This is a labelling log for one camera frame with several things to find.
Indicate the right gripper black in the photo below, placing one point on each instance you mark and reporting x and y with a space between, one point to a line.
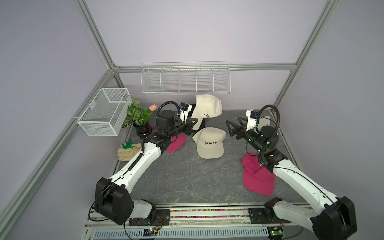
242 129

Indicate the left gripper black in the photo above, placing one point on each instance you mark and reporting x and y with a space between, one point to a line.
189 125

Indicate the cream cap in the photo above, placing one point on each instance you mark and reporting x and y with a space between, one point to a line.
264 121
209 142
209 106

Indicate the black cap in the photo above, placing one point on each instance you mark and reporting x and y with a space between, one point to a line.
195 114

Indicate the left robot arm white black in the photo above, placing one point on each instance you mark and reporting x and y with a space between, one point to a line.
112 196

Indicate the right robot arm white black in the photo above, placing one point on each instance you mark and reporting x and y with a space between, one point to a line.
330 217

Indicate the pink cap left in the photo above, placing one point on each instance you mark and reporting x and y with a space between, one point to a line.
175 144

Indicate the pink cap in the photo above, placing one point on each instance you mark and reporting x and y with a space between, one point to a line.
175 144
257 178

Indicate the pink tulip flower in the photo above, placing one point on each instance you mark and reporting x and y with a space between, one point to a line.
153 107

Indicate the black plant pot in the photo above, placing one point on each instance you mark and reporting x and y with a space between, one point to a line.
143 131

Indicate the pink cap right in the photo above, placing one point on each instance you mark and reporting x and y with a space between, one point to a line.
257 178

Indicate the green artificial plant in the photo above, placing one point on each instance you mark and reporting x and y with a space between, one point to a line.
136 115

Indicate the small green toy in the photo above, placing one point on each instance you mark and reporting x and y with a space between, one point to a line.
128 144

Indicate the green circuit board right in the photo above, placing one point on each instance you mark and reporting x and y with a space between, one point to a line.
275 232

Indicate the green circuit board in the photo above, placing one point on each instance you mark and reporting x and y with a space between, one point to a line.
151 232
275 232

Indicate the green circuit board left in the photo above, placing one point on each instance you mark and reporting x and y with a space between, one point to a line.
151 232

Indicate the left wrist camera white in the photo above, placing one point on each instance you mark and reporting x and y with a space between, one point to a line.
184 111

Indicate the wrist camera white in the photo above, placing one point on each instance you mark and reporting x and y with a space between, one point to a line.
252 121
184 111

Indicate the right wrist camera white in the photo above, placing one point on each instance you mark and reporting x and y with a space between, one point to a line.
252 121

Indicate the long white wire shelf basket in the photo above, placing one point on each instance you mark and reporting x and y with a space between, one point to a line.
186 78

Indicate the white wire cube basket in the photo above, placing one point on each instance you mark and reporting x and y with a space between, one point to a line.
105 114

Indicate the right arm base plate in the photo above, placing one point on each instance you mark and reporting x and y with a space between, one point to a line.
263 216

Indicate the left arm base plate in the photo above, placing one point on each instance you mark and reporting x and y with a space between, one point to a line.
157 217

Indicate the white slotted cable duct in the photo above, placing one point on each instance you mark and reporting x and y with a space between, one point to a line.
181 233

